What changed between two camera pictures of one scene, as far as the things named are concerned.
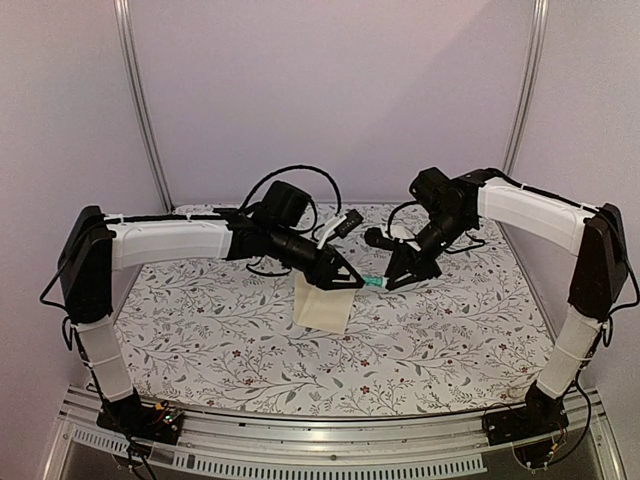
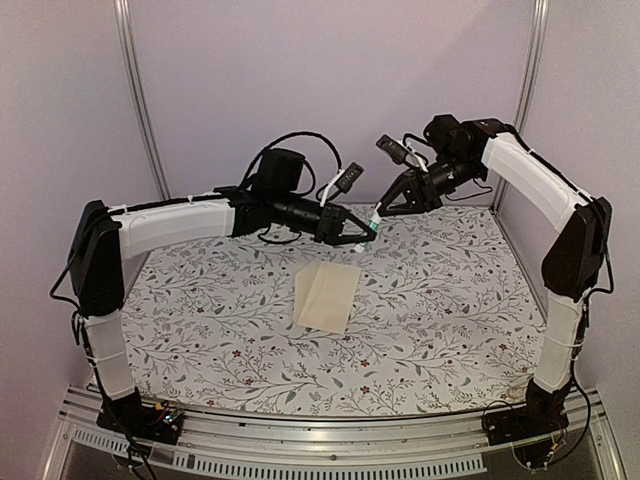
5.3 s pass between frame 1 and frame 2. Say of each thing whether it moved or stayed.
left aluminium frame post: stayed
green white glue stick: moved
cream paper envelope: stayed
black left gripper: moved
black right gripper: moved
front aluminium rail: stayed
